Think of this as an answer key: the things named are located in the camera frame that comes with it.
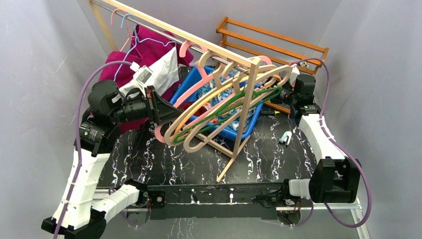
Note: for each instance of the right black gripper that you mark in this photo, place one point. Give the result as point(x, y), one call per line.
point(275, 99)

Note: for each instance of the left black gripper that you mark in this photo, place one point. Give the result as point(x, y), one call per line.
point(151, 107)

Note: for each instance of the cream wooden hanger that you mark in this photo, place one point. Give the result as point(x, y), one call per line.
point(219, 86)
point(196, 140)

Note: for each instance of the green velvet hanger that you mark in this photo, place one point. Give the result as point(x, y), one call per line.
point(258, 97)

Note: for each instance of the white garment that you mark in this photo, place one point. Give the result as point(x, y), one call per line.
point(165, 74)

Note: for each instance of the blue floral garment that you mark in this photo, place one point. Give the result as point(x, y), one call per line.
point(234, 125)

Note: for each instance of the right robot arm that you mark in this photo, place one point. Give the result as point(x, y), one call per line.
point(336, 177)

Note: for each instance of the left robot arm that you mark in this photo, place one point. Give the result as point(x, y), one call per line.
point(78, 216)

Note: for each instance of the black yellow marker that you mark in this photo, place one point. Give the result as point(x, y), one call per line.
point(269, 113)

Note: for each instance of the orange wooden shoe rack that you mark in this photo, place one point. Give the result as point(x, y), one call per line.
point(248, 40)

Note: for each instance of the white plastic clip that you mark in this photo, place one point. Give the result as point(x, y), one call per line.
point(286, 138)

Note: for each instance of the blue plastic bin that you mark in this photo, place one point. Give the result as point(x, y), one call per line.
point(191, 78)

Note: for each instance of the magenta garment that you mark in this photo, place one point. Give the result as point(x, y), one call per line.
point(146, 53)

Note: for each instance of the wooden clothes rack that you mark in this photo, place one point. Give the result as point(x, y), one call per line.
point(233, 61)

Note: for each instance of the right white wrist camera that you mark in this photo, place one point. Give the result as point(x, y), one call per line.
point(294, 72)

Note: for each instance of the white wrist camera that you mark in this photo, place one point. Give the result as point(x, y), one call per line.
point(140, 76)
point(294, 72)

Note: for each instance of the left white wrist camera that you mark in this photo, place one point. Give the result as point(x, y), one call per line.
point(140, 76)

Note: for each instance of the thin pink wire hanger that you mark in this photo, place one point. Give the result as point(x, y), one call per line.
point(120, 23)

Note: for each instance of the black base frame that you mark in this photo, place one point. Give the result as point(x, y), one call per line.
point(267, 201)

